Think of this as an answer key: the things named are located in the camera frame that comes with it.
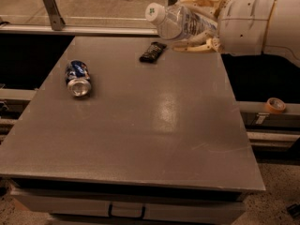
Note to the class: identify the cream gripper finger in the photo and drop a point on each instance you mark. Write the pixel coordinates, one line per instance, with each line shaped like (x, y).
(208, 8)
(206, 42)

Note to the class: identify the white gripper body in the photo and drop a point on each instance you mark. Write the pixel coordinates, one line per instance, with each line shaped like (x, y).
(245, 22)

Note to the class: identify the clear plastic water bottle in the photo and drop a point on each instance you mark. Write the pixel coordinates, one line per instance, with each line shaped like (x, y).
(177, 22)

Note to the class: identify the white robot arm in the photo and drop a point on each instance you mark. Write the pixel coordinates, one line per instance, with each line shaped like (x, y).
(282, 36)

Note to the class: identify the black snack bar wrapper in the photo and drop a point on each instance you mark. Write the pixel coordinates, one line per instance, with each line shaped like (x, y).
(153, 52)

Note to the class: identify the orange tape roll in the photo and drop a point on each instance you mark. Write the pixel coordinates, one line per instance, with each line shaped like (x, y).
(275, 105)

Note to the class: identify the crushed blue soda can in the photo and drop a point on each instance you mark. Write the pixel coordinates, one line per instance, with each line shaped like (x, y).
(77, 78)

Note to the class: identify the grey table drawer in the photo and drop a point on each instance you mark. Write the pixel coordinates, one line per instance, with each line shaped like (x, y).
(83, 208)

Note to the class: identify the left metal rail bracket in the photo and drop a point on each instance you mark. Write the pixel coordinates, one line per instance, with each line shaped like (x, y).
(56, 21)

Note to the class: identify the black drawer handle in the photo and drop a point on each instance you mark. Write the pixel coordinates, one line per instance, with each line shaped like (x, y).
(126, 210)

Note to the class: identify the horizontal metal rail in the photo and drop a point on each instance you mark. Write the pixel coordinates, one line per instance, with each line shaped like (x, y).
(78, 30)

